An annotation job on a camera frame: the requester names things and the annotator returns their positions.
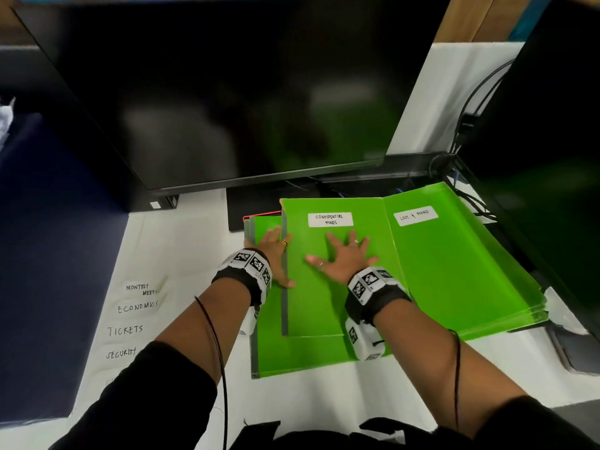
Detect person's left hand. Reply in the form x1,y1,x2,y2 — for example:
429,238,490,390
244,226,297,289

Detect person's right hand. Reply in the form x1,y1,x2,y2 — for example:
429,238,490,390
306,229,379,286

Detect green folder with wide label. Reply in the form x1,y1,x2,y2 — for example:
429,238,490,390
280,197,408,338

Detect person's right forearm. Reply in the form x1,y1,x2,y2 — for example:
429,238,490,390
372,297,528,438

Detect person's left forearm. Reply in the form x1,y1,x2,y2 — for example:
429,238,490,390
155,276,251,385

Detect black wristband with marker tags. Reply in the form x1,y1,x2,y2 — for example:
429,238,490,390
212,248,273,307
344,267,412,326

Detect red folder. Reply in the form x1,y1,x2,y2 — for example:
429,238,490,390
242,211,282,236

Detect plain green folder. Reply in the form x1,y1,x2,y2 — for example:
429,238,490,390
248,215,391,379

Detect green folder with slanted label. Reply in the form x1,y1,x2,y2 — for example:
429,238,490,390
383,182,547,331

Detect stack of green folders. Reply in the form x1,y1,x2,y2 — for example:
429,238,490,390
457,295,549,342

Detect person's black top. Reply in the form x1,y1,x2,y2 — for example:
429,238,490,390
49,342,600,450

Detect large black monitor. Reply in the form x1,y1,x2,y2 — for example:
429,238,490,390
10,0,453,196

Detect white paper sheet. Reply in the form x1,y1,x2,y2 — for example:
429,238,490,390
543,287,589,336

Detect black side monitor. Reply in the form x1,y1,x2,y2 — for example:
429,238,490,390
462,0,600,335

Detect grey tablet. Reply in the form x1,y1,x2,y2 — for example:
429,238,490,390
546,323,600,376

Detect dark blue chair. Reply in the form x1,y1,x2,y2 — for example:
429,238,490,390
0,112,131,426

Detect wooden panel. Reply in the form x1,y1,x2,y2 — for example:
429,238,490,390
433,0,533,43

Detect white cloth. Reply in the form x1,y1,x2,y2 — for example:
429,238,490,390
0,97,16,151

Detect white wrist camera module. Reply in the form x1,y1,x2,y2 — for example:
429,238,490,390
345,317,386,361
238,304,259,337

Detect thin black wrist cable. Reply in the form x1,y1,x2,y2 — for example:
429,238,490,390
194,296,229,450
447,329,462,432

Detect bundle of black cables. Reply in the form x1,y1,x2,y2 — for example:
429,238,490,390
429,154,498,223

